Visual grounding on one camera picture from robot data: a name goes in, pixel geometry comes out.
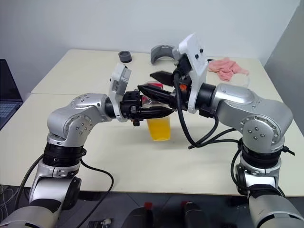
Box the dark grey round cap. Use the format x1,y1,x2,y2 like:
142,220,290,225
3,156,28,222
118,50,133,64

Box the small black and white device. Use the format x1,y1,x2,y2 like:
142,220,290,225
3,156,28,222
88,218,112,228

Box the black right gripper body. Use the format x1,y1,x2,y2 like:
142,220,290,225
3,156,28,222
171,56,192,111

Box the grey curved plastic shell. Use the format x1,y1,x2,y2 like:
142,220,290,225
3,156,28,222
150,45,177,65

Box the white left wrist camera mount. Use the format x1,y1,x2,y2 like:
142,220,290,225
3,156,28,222
108,63,133,123

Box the dark rounded shape red tab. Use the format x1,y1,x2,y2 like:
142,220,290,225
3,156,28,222
123,201,154,228
180,201,209,228

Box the pink crumpled cloth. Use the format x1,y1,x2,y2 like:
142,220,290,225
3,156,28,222
208,57,250,83

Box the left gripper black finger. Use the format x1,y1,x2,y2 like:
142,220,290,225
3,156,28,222
140,107,173,119

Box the clear bottle with orange drink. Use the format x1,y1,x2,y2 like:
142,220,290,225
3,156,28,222
142,80,173,143

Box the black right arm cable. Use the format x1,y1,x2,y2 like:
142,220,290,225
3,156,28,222
172,71,250,198

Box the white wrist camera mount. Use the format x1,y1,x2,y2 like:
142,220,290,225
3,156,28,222
178,33,209,114
108,63,133,123

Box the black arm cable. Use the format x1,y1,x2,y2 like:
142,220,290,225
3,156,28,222
172,71,250,198
18,155,114,228

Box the thin white wires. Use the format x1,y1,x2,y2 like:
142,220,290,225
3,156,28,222
0,185,9,214

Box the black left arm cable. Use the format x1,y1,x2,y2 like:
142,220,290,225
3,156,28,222
18,155,114,228

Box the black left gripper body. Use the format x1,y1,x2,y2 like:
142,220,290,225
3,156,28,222
120,91,143,127

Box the dark laptop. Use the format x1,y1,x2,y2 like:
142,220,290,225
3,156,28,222
0,58,23,130

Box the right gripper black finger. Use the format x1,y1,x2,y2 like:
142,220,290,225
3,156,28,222
138,85,178,109
149,71,177,86

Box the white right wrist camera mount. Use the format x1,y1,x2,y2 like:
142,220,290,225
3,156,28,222
178,33,209,114

